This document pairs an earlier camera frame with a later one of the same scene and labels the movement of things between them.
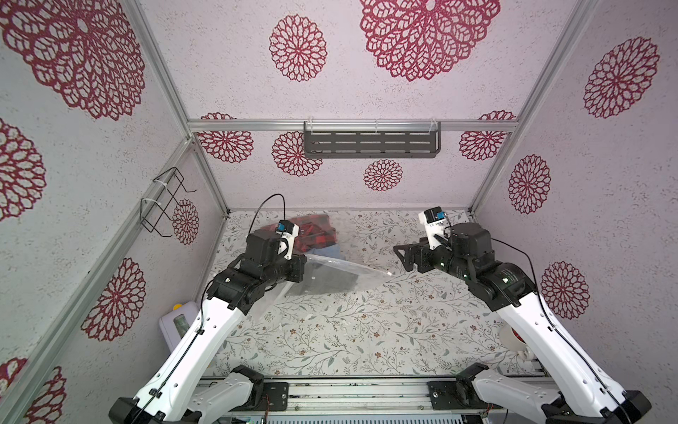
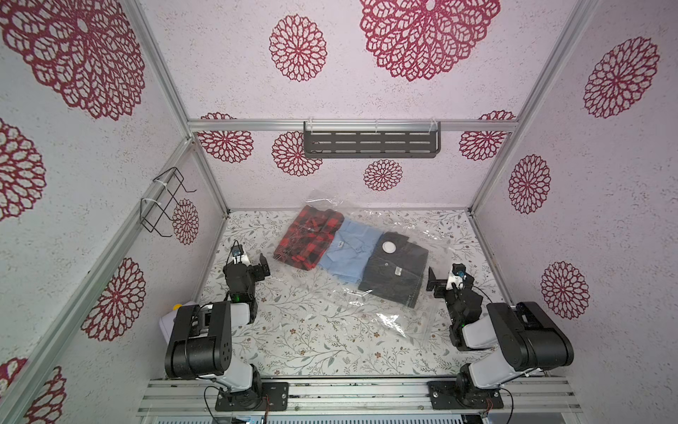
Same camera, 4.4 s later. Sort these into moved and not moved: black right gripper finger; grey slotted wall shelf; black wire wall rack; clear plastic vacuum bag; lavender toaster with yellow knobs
Moved: black right gripper finger; clear plastic vacuum bag
Not moved: grey slotted wall shelf; lavender toaster with yellow knobs; black wire wall rack
